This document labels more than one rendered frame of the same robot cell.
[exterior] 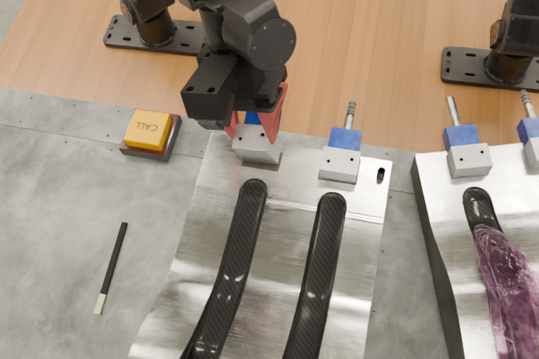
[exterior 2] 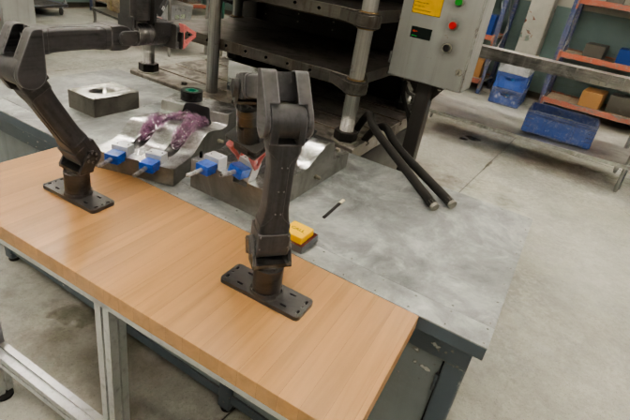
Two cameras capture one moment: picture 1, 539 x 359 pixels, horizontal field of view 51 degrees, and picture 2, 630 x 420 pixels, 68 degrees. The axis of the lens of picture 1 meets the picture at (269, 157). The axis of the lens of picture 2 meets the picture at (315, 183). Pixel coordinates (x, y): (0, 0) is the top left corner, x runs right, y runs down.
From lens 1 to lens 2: 152 cm
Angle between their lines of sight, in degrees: 92
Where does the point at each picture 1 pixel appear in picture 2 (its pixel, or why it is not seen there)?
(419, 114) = (142, 199)
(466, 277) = (199, 134)
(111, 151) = (322, 244)
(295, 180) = not seen: hidden behind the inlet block
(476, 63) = (88, 199)
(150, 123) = (295, 229)
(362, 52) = (139, 231)
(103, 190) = (332, 232)
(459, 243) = (188, 146)
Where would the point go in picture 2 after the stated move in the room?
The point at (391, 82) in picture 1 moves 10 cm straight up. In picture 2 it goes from (140, 214) to (140, 179)
